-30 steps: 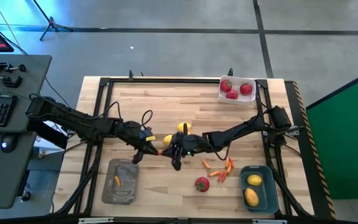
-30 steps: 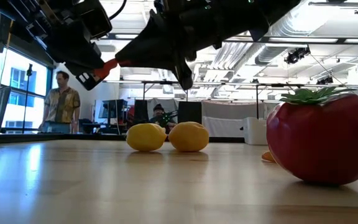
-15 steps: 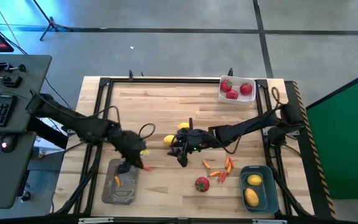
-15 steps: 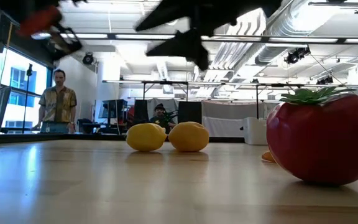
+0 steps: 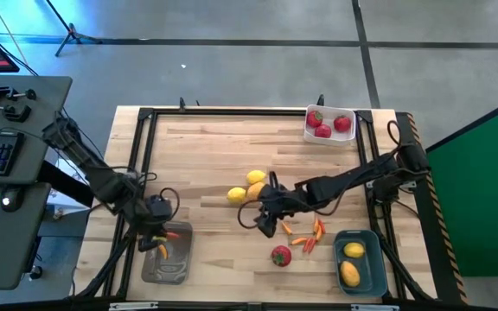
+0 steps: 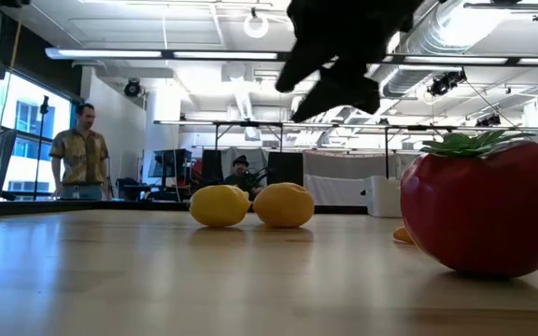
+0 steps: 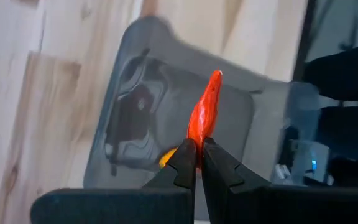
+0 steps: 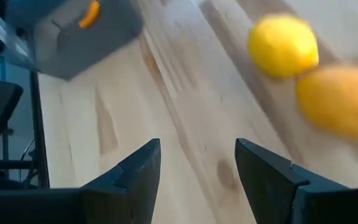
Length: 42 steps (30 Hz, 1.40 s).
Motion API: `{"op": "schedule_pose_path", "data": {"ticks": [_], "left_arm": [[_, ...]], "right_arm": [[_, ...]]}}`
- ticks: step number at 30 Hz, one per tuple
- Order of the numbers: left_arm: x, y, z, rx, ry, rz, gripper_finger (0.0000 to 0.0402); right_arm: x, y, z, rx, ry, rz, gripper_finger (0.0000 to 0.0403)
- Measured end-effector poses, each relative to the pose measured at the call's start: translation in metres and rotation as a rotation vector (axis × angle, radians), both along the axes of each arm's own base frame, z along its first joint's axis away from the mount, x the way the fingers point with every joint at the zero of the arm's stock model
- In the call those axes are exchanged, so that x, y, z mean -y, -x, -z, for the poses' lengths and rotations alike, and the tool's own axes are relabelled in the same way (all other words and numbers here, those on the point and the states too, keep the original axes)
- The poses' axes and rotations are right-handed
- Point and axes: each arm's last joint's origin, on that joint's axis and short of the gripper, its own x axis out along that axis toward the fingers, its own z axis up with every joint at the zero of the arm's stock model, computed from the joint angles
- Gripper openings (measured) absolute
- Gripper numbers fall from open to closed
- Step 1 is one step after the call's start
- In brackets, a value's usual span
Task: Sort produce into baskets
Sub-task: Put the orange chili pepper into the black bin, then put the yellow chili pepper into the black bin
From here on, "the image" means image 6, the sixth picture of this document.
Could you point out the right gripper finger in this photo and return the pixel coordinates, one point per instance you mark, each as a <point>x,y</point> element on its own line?
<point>344,91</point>
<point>306,67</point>

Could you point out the orange-yellow plastic lemon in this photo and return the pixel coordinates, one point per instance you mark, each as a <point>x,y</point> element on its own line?
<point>283,205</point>

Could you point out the orange plastic pepper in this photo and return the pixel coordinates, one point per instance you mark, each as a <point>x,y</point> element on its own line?
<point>402,234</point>

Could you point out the yellow plastic lemon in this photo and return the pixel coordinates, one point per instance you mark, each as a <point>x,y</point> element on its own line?
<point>220,207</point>

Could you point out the red plastic tomato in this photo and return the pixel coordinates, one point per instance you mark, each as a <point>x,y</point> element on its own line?
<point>484,210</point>

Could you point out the black background robot arm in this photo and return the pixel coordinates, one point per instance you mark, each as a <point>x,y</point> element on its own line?
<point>256,179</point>

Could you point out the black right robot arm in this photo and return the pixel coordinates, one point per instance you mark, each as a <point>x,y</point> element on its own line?
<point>409,9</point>

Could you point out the black upright panel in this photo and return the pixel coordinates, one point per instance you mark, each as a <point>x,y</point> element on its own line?
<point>285,168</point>
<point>211,168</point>

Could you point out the seated person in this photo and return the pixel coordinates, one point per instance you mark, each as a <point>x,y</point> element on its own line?
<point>240,177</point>

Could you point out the black ceiling track light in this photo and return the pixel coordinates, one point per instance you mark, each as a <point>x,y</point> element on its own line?
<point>502,5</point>

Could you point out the black monitor cart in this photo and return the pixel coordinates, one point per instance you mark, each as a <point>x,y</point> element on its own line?
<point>171,163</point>

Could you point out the long ceiling light bar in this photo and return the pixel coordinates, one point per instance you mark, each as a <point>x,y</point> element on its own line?
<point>110,53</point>

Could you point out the folded black tripod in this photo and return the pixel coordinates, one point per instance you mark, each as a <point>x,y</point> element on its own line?
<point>109,182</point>

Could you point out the standing person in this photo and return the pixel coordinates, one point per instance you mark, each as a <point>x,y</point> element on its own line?
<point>80,154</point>

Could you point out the black tripod stand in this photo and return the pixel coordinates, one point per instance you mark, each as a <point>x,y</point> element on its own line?
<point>44,105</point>

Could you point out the silver ventilation duct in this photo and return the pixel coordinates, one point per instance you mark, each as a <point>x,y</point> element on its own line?
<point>437,28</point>

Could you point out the large black ceiling camera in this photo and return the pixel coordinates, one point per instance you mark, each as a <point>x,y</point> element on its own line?
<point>444,84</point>

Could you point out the black background rig frame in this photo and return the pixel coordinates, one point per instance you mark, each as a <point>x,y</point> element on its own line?
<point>180,122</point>

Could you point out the small black ceiling camera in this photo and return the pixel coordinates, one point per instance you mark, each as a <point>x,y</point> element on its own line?
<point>488,120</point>

